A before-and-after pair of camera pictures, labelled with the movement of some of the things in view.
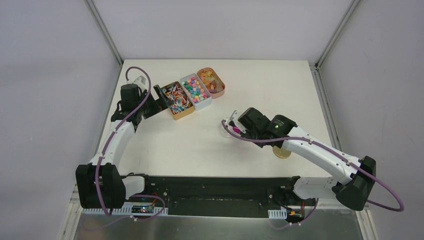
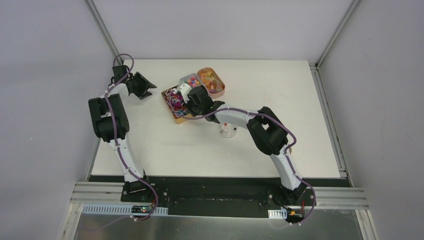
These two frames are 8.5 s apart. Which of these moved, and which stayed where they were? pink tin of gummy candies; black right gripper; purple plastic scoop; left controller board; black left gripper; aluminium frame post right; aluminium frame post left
Moved: black right gripper; purple plastic scoop; black left gripper
Stayed: aluminium frame post left; aluminium frame post right; left controller board; pink tin of gummy candies
